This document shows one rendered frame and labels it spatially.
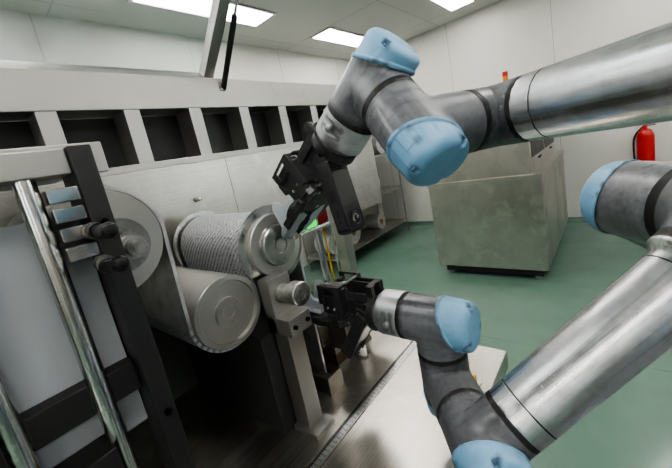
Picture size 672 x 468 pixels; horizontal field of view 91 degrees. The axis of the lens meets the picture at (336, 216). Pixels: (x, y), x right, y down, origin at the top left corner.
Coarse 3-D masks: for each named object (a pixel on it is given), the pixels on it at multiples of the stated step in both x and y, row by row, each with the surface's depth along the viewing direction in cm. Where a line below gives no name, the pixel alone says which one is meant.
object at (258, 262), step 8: (264, 216) 59; (272, 216) 60; (256, 224) 58; (264, 224) 59; (256, 232) 58; (248, 240) 57; (256, 240) 57; (296, 240) 65; (248, 248) 57; (256, 248) 57; (296, 248) 64; (256, 256) 57; (296, 256) 64; (256, 264) 57; (264, 264) 59; (288, 264) 63; (264, 272) 58; (272, 272) 60
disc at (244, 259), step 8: (264, 208) 60; (248, 216) 58; (256, 216) 59; (248, 224) 57; (240, 232) 56; (248, 232) 57; (240, 240) 56; (240, 248) 56; (240, 256) 56; (248, 256) 57; (248, 264) 57; (296, 264) 66; (248, 272) 57; (256, 272) 58; (288, 272) 64; (256, 280) 58
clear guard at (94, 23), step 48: (0, 0) 55; (48, 0) 59; (96, 0) 63; (144, 0) 69; (192, 0) 75; (0, 48) 59; (48, 48) 63; (96, 48) 69; (144, 48) 75; (192, 48) 83
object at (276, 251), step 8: (272, 224) 60; (264, 232) 58; (272, 232) 59; (280, 232) 60; (264, 240) 58; (272, 240) 59; (280, 240) 60; (288, 240) 62; (264, 248) 57; (272, 248) 59; (280, 248) 60; (288, 248) 62; (264, 256) 58; (272, 256) 59; (280, 256) 60; (288, 256) 62; (272, 264) 60; (280, 264) 60
